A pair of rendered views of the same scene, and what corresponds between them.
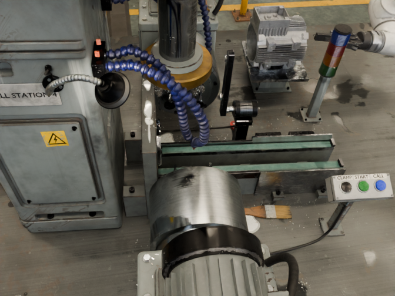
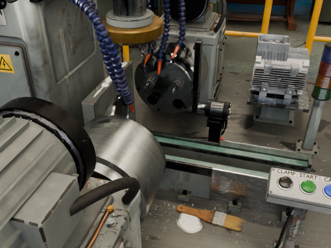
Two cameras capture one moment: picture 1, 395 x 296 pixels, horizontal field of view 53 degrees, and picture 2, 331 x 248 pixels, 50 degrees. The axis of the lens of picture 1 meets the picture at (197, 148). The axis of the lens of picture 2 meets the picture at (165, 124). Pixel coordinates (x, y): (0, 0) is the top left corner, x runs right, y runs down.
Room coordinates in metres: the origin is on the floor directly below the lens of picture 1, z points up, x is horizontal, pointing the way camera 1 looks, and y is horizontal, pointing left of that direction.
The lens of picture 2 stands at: (-0.03, -0.42, 1.63)
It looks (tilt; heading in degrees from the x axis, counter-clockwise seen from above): 33 degrees down; 25
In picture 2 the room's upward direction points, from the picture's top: straight up
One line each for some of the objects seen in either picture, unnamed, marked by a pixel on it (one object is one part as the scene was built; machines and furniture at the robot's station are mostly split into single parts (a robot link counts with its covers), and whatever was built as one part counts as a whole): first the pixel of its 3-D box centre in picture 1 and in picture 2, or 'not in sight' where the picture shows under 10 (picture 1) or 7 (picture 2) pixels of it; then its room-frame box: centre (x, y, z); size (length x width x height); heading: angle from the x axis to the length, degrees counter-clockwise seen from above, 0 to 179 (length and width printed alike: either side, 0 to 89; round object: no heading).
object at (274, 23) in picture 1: (270, 21); (272, 47); (1.38, -0.24, 1.11); 0.12 x 0.11 x 0.07; 101
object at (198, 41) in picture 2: (227, 85); (197, 77); (0.97, -0.08, 1.12); 0.04 x 0.03 x 0.26; 99
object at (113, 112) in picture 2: (159, 141); (120, 116); (0.80, 0.12, 1.01); 0.15 x 0.02 x 0.15; 9
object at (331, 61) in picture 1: (332, 57); (325, 78); (1.20, -0.46, 1.10); 0.06 x 0.06 x 0.04
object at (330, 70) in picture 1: (328, 67); (322, 90); (1.20, -0.46, 1.05); 0.06 x 0.06 x 0.04
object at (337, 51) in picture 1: (336, 47); (328, 66); (1.20, -0.46, 1.14); 0.06 x 0.06 x 0.04
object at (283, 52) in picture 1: (275, 41); (278, 70); (1.39, -0.28, 1.01); 0.20 x 0.19 x 0.19; 101
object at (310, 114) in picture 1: (325, 76); (319, 101); (1.20, -0.46, 1.01); 0.08 x 0.08 x 0.42; 9
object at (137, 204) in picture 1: (139, 151); (104, 124); (0.79, 0.18, 0.97); 0.30 x 0.11 x 0.34; 9
